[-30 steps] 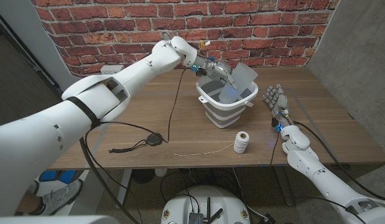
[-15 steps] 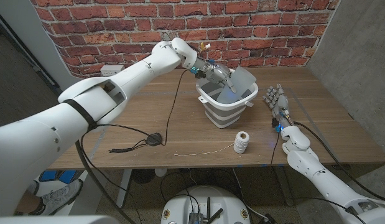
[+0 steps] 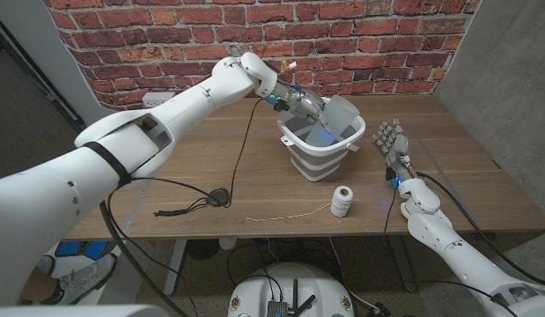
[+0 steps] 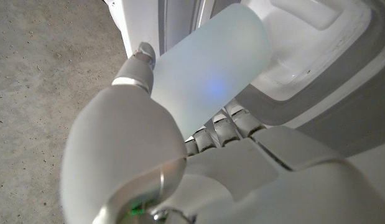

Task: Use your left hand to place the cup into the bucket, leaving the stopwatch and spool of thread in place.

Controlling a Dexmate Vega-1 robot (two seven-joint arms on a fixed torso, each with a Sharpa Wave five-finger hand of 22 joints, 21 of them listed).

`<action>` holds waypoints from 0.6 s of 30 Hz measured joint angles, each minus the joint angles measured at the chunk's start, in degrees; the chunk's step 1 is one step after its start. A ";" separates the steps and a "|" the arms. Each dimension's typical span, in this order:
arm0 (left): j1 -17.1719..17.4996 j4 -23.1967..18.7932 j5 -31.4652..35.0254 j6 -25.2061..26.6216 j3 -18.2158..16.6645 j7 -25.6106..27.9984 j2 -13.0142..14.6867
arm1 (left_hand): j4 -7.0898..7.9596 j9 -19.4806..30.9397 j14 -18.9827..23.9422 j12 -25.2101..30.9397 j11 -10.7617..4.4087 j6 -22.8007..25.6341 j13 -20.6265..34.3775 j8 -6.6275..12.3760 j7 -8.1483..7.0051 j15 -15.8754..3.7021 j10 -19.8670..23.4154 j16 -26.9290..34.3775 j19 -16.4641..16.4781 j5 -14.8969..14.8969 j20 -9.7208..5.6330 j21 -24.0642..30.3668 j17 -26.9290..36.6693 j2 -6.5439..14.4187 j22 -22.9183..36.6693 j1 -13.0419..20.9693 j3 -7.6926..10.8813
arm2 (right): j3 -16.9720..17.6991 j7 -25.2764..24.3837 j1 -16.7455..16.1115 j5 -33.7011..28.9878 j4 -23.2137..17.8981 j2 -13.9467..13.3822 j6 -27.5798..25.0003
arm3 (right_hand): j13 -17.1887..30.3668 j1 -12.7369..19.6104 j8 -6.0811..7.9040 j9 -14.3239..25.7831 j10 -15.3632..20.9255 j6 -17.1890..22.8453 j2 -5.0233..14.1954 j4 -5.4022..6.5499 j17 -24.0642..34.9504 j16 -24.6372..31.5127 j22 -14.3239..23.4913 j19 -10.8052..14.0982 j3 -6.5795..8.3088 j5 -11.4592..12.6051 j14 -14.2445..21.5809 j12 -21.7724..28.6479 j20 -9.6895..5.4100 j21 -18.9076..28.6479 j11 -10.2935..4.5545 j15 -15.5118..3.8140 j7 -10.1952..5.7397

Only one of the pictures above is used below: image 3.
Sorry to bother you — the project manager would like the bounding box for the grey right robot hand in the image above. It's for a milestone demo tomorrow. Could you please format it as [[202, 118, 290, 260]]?
[[372, 117, 416, 188]]

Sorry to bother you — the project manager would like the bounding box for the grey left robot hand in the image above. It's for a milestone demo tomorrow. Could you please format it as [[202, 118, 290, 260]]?
[[267, 81, 334, 136]]

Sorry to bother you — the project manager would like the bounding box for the translucent plastic cup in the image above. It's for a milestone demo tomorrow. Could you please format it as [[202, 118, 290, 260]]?
[[305, 94, 361, 149]]

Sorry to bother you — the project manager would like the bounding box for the white grey collapsible bucket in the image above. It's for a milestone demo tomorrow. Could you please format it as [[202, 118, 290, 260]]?
[[276, 96, 367, 182]]

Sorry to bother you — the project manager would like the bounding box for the white spool of thread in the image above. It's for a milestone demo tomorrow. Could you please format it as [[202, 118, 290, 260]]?
[[246, 185, 355, 222]]

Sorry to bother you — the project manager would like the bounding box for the printed red brick backdrop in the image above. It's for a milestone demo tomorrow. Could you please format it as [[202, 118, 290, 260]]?
[[42, 0, 482, 114]]

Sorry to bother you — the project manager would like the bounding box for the grey table leg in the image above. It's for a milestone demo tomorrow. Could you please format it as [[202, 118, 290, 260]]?
[[388, 235, 416, 292]]

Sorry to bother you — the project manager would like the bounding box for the white power outlet box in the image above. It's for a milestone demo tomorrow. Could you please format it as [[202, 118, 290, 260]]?
[[141, 91, 176, 109]]

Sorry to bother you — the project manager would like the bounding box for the black antenna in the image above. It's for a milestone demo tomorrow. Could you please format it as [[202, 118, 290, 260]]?
[[291, 278, 317, 317]]

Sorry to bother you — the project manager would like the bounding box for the white robot torso base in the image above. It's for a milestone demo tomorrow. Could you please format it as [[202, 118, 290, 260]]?
[[226, 262, 356, 317]]

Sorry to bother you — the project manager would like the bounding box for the small grey electronics box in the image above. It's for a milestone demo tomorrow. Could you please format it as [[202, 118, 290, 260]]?
[[266, 300, 289, 317]]

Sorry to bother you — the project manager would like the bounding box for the white table leg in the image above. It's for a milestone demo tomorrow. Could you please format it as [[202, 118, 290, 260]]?
[[164, 239, 188, 297]]

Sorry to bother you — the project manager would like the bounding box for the blue object on floor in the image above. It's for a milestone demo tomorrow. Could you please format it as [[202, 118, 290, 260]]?
[[55, 240, 110, 261]]

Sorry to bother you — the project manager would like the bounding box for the grey sneaker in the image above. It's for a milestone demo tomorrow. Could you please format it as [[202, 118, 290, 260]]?
[[55, 253, 119, 305]]

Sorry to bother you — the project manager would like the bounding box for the person's bare leg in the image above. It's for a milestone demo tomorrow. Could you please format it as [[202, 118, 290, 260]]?
[[19, 254, 57, 303]]

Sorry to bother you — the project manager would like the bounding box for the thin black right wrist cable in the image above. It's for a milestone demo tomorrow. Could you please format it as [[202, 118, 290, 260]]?
[[381, 187, 399, 241]]

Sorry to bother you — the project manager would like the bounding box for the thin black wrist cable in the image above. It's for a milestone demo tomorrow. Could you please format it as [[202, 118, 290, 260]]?
[[225, 97, 271, 208], [381, 187, 399, 241]]

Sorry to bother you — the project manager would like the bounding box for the thin black left wrist cable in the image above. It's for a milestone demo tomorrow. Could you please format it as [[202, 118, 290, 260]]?
[[225, 97, 271, 208]]

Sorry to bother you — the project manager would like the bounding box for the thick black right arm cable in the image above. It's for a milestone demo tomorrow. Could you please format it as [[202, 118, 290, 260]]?
[[416, 171, 545, 287]]

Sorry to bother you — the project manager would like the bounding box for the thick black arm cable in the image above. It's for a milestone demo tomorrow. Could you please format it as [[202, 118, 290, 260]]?
[[98, 200, 192, 317], [416, 171, 545, 287]]

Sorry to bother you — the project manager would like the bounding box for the black stopwatch with lanyard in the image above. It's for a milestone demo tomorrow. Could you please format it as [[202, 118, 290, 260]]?
[[153, 187, 232, 218]]

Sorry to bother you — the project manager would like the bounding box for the black strap on arm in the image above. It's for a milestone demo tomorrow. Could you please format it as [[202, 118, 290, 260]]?
[[82, 141, 132, 188]]

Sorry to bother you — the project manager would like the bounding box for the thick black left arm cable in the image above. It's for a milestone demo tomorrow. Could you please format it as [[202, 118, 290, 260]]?
[[98, 200, 192, 317]]

